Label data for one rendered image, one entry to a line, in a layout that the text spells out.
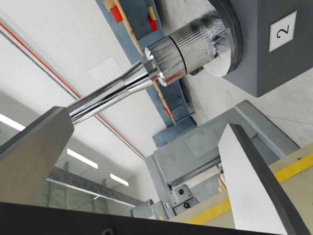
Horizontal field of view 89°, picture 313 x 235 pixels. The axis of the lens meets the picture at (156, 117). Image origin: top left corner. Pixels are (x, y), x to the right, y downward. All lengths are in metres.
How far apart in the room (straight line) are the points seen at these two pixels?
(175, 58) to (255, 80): 0.08
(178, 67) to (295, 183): 1.34
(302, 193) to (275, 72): 1.28
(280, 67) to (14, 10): 4.54
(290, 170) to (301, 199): 0.17
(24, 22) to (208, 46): 4.50
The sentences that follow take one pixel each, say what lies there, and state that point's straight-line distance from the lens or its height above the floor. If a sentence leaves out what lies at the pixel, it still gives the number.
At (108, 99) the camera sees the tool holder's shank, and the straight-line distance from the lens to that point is 0.18.
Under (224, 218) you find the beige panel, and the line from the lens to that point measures 1.34.
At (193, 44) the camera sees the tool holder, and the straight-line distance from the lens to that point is 0.17.
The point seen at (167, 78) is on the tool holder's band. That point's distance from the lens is 0.17.
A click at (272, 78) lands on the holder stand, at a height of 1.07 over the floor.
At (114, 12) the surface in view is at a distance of 3.88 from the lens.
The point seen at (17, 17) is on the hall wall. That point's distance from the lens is 4.61.
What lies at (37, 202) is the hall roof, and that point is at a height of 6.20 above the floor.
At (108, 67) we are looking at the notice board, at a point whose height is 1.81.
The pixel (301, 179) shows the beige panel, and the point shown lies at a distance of 1.47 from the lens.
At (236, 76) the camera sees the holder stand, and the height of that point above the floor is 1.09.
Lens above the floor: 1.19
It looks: 2 degrees up
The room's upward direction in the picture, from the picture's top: 119 degrees counter-clockwise
